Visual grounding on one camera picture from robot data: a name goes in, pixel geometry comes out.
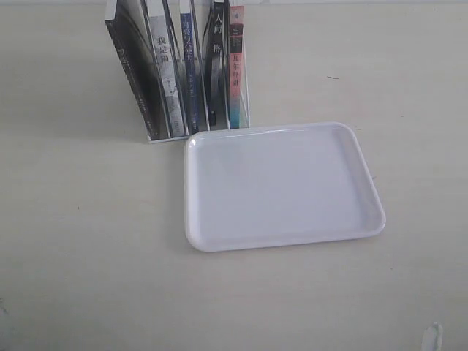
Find blue moon book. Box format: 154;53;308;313
179;0;200;134

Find black book white title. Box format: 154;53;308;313
203;1;229;129

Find pink teal book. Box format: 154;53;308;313
228;6;244;129

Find dark brown book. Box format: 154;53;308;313
105;0;169;142

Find grey white book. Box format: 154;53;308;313
146;1;186;137

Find white plastic tray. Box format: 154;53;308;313
184;122;386;252

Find white wire book rack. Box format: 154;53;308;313
140;0;253;145

